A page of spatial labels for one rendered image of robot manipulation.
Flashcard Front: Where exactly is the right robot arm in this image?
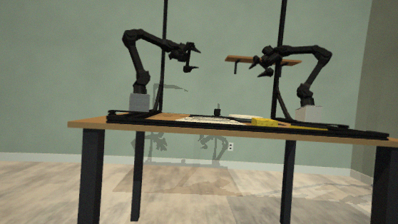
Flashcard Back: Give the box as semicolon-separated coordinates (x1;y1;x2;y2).
122;29;188;94

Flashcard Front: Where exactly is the cream oval platter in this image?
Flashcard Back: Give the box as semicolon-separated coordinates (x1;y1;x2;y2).
175;117;245;125

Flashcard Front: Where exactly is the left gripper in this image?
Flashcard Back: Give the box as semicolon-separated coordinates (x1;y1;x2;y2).
249;56;274;77

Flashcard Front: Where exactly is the cream round platter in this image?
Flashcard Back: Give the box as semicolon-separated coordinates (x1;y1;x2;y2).
228;115;263;121

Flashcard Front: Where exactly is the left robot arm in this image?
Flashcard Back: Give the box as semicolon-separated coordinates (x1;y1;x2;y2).
261;45;332;107

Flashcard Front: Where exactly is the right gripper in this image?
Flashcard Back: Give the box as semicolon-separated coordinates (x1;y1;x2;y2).
183;42;201;73

